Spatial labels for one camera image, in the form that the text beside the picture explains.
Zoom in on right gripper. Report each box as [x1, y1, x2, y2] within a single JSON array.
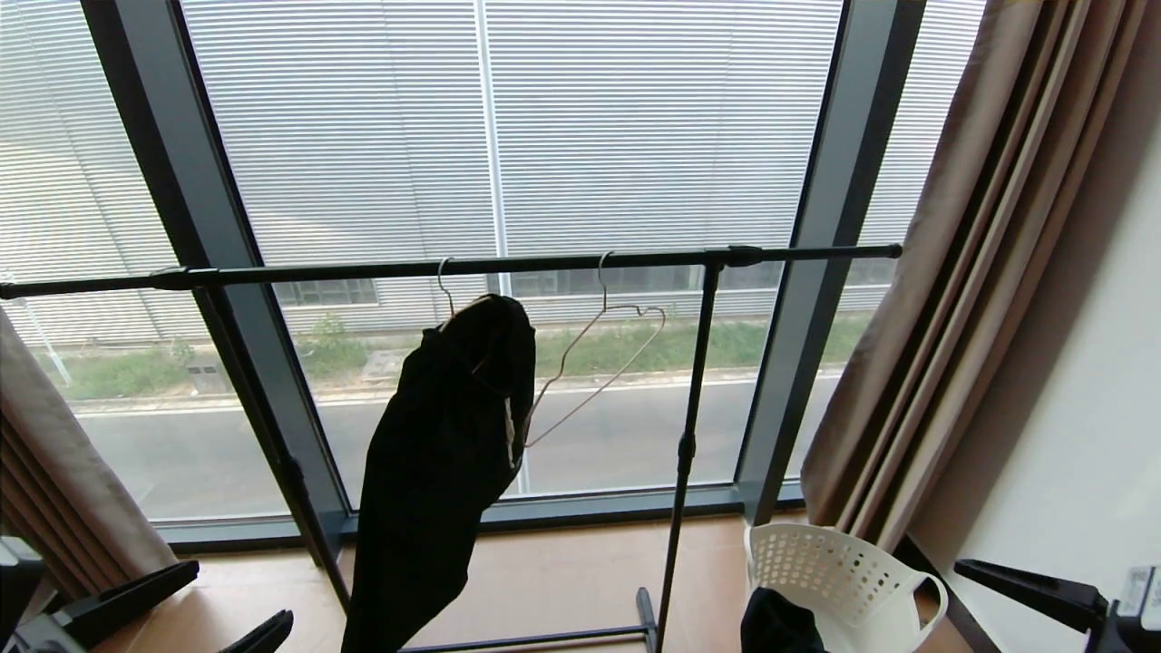
[[952, 558, 1161, 653]]

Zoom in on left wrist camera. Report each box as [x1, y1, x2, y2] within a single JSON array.
[[0, 537, 44, 622]]

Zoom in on brown curtain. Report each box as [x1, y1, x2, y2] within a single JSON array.
[[0, 308, 180, 601], [800, 0, 1150, 554]]

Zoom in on pink clothes hanger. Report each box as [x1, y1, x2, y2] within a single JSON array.
[[435, 257, 536, 450], [522, 251, 668, 450]]

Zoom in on window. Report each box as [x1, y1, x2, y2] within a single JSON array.
[[0, 0, 990, 550]]

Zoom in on white laundry basket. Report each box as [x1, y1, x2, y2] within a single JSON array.
[[744, 521, 950, 653]]

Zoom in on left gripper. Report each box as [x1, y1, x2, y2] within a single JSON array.
[[0, 560, 296, 653]]

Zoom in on black garment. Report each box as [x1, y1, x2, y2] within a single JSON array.
[[740, 587, 828, 653]]

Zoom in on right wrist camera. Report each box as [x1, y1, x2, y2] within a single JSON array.
[[1114, 564, 1161, 627]]

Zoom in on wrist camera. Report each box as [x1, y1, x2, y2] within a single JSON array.
[[0, 537, 44, 622], [1114, 564, 1161, 627]]

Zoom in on black clothes rack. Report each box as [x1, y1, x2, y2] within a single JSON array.
[[0, 243, 904, 653]]

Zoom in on black shorts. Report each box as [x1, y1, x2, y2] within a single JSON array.
[[342, 293, 538, 653]]

